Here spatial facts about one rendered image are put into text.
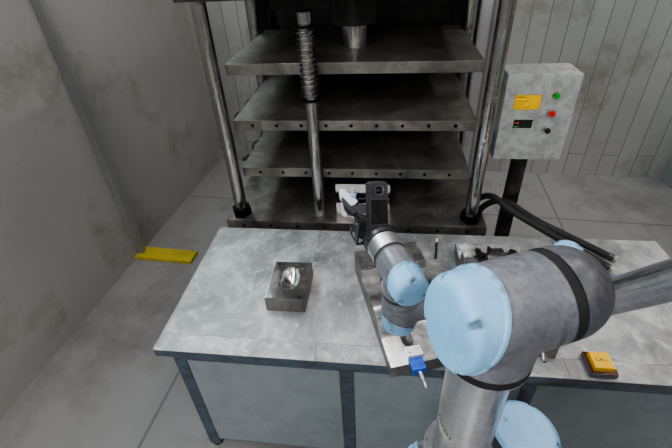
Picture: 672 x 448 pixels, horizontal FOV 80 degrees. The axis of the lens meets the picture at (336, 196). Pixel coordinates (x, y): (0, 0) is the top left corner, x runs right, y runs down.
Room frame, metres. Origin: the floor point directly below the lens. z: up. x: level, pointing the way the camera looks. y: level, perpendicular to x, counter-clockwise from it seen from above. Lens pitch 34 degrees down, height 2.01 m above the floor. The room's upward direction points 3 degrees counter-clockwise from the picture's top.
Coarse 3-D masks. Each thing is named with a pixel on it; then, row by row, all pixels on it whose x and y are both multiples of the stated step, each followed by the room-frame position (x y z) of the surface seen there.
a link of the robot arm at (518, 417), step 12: (504, 408) 0.39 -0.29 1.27; (516, 408) 0.39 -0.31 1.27; (528, 408) 0.39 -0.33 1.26; (504, 420) 0.37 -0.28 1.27; (516, 420) 0.37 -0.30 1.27; (528, 420) 0.37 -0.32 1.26; (540, 420) 0.37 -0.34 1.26; (504, 432) 0.34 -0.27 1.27; (516, 432) 0.35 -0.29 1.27; (528, 432) 0.35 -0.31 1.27; (540, 432) 0.35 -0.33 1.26; (552, 432) 0.35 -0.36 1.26; (492, 444) 0.33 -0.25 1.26; (504, 444) 0.33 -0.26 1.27; (516, 444) 0.33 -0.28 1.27; (528, 444) 0.33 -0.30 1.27; (540, 444) 0.33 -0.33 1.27; (552, 444) 0.33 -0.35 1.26
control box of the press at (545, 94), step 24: (504, 72) 1.72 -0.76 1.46; (528, 72) 1.67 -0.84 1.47; (552, 72) 1.65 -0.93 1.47; (576, 72) 1.64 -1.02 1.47; (504, 96) 1.66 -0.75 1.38; (528, 96) 1.64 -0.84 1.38; (552, 96) 1.62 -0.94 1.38; (576, 96) 1.62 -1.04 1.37; (504, 120) 1.65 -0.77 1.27; (528, 120) 1.64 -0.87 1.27; (552, 120) 1.63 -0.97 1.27; (504, 144) 1.65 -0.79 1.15; (528, 144) 1.64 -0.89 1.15; (552, 144) 1.62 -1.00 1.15; (504, 192) 1.73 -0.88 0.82; (504, 216) 1.69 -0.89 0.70
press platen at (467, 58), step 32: (288, 32) 2.37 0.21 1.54; (320, 32) 2.33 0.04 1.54; (384, 32) 2.24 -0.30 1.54; (416, 32) 2.20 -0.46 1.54; (448, 32) 2.16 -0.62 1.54; (256, 64) 1.77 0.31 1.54; (288, 64) 1.75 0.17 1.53; (320, 64) 1.73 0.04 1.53; (352, 64) 1.72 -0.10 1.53; (384, 64) 1.70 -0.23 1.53; (416, 64) 1.68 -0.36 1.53; (448, 64) 1.66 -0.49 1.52; (480, 64) 1.64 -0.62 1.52
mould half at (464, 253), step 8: (456, 248) 1.28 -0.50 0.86; (464, 248) 1.28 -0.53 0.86; (472, 248) 1.27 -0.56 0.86; (504, 248) 1.26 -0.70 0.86; (456, 256) 1.26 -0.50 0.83; (464, 256) 1.15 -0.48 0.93; (472, 256) 1.15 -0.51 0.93; (488, 256) 1.14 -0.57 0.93; (496, 256) 1.14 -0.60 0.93; (456, 264) 1.24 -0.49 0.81; (544, 352) 0.79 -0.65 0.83; (552, 352) 0.79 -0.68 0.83
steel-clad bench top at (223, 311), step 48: (240, 240) 1.48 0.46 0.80; (288, 240) 1.47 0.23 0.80; (336, 240) 1.45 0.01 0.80; (432, 240) 1.41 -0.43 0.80; (480, 240) 1.39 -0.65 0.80; (528, 240) 1.37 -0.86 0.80; (624, 240) 1.34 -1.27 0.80; (192, 288) 1.19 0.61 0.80; (240, 288) 1.18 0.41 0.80; (336, 288) 1.15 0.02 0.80; (192, 336) 0.95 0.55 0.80; (240, 336) 0.94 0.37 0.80; (288, 336) 0.93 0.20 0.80; (336, 336) 0.92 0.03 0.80; (624, 336) 0.85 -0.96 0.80
